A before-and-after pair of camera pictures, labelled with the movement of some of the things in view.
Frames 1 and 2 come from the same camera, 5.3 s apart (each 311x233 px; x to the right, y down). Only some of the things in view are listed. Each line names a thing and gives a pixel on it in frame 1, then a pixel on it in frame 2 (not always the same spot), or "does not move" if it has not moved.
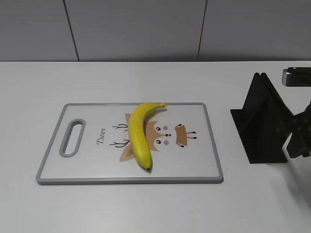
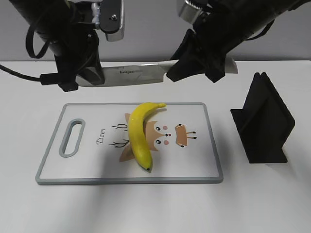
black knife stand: x=264 y=125 does not move
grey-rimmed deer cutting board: x=90 y=144 does not move
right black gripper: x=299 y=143 → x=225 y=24
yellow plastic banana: x=140 y=143 does not move
